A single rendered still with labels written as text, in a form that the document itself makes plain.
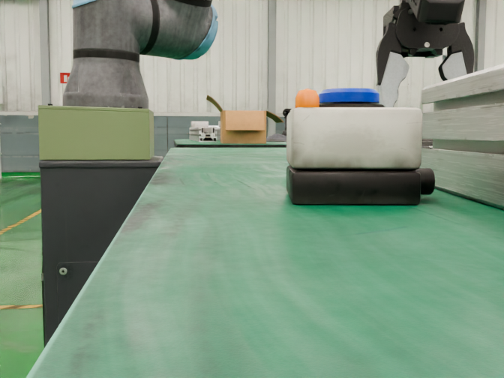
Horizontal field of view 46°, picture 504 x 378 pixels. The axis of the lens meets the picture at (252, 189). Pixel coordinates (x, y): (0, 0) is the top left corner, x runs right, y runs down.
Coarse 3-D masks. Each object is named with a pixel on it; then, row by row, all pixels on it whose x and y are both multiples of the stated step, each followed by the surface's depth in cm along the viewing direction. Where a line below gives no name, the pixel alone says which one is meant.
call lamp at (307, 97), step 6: (300, 90) 37; (306, 90) 36; (312, 90) 36; (300, 96) 36; (306, 96) 36; (312, 96) 36; (318, 96) 37; (300, 102) 36; (306, 102) 36; (312, 102) 36; (318, 102) 37
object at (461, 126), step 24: (480, 72) 38; (432, 96) 48; (456, 96) 42; (480, 96) 41; (432, 120) 48; (456, 120) 42; (480, 120) 38; (456, 144) 46; (480, 144) 41; (432, 168) 48; (456, 168) 42; (480, 168) 38; (456, 192) 42; (480, 192) 38
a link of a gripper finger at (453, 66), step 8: (448, 56) 69; (456, 56) 69; (440, 64) 70; (448, 64) 69; (456, 64) 69; (464, 64) 69; (440, 72) 70; (448, 72) 69; (456, 72) 69; (464, 72) 69
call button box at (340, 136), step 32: (288, 128) 41; (320, 128) 36; (352, 128) 36; (384, 128) 36; (416, 128) 36; (288, 160) 41; (320, 160) 36; (352, 160) 36; (384, 160) 36; (416, 160) 36; (288, 192) 40; (320, 192) 36; (352, 192) 36; (384, 192) 36; (416, 192) 36
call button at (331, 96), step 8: (336, 88) 38; (344, 88) 38; (352, 88) 38; (360, 88) 38; (368, 88) 38; (320, 96) 39; (328, 96) 39; (336, 96) 38; (344, 96) 38; (352, 96) 38; (360, 96) 38; (368, 96) 38; (376, 96) 39
